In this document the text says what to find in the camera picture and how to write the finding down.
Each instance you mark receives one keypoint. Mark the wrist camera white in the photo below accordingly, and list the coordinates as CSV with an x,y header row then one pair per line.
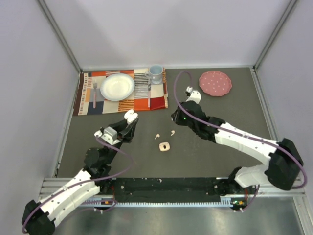
x,y
108,135
193,95

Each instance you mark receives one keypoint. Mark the grey cable duct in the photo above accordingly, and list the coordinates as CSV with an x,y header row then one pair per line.
x,y
222,202

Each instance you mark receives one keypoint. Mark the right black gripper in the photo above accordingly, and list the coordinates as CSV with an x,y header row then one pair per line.
x,y
176,116

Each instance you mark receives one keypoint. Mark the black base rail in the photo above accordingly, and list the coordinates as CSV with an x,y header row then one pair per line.
x,y
167,189

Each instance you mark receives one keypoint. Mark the pink handled fork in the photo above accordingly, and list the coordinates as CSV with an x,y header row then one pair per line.
x,y
94,93

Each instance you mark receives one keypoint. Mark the pink dotted plate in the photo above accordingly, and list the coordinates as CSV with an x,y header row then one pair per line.
x,y
215,83

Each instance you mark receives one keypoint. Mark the pink handled knife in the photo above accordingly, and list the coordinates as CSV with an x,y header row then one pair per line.
x,y
149,94

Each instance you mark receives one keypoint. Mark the white bowl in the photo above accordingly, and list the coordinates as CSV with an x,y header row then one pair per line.
x,y
117,87

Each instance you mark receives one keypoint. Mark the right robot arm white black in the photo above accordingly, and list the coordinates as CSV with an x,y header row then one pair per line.
x,y
280,161

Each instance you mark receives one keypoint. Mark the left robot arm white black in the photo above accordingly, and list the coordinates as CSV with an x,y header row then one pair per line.
x,y
44,216

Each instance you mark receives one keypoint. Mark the white earbud case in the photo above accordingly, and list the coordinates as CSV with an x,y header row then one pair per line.
x,y
130,116

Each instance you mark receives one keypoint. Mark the light blue mug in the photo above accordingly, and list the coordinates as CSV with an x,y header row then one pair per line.
x,y
155,74

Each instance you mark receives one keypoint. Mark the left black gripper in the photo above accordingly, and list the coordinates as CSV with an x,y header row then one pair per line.
x,y
125,133

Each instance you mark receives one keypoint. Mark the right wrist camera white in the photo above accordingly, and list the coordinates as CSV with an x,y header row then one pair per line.
x,y
193,95

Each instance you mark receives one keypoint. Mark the beige earbud case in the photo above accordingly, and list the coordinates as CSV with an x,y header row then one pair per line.
x,y
164,146

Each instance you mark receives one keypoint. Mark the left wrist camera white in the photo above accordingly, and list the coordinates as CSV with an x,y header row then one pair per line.
x,y
108,135

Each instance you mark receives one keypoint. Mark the patterned orange placemat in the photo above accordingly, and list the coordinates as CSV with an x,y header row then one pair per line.
x,y
138,100

